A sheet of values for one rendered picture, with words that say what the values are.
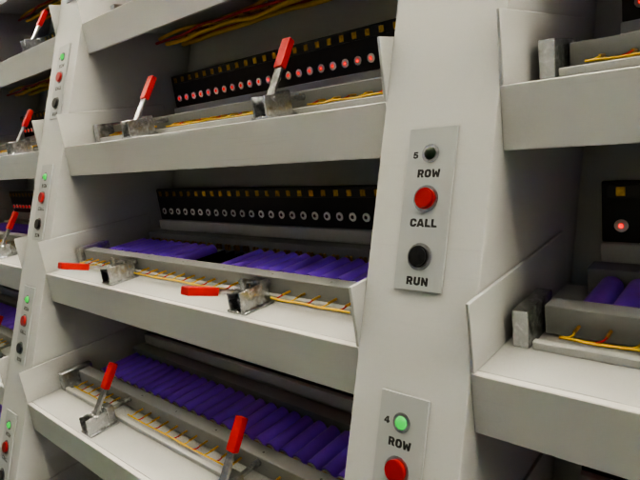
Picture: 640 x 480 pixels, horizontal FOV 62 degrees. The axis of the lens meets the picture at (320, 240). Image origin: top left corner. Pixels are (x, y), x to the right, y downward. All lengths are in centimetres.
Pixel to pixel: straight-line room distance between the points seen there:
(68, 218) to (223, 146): 40
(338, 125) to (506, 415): 27
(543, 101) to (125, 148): 54
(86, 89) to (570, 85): 75
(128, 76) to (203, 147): 40
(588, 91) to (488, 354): 18
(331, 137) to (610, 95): 22
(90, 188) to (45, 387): 32
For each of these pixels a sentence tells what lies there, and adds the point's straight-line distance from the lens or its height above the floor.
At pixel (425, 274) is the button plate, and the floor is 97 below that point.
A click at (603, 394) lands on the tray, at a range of 37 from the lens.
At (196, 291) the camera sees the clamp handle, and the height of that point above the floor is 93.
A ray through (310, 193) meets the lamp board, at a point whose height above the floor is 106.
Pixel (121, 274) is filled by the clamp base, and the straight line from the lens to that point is 76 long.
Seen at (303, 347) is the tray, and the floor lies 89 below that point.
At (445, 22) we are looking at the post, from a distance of 45.
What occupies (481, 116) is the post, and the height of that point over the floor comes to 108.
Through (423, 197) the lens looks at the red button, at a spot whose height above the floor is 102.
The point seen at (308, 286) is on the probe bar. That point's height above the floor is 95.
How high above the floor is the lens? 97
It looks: 3 degrees up
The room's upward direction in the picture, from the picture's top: 7 degrees clockwise
